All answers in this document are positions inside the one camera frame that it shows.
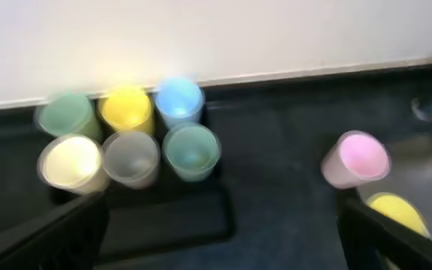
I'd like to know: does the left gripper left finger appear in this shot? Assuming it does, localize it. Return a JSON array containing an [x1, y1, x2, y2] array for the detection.
[[0, 190, 110, 270]]

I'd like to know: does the grey cup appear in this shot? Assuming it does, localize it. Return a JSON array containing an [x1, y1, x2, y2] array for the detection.
[[101, 130, 161, 190]]

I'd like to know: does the steel sink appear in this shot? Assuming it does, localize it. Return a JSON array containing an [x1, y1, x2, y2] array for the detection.
[[356, 133, 432, 251]]

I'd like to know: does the yellow cup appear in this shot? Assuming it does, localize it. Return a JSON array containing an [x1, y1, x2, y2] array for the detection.
[[96, 85, 156, 135], [365, 192, 432, 239]]

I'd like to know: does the white cup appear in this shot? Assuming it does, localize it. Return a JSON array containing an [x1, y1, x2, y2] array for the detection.
[[36, 133, 110, 195]]

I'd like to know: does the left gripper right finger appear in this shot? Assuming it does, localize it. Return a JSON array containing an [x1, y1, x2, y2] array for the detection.
[[337, 188, 432, 270]]

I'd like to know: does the pink cup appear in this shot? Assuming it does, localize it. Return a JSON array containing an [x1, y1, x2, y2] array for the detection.
[[319, 130, 392, 190]]

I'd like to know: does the black tray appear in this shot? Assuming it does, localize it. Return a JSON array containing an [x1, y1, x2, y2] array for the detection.
[[31, 93, 236, 263]]

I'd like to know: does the blue cup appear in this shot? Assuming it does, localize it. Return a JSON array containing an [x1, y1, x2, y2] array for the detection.
[[153, 77, 206, 128]]

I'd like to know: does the green cup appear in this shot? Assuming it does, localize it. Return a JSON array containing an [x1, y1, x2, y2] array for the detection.
[[34, 92, 103, 142], [161, 123, 223, 183]]

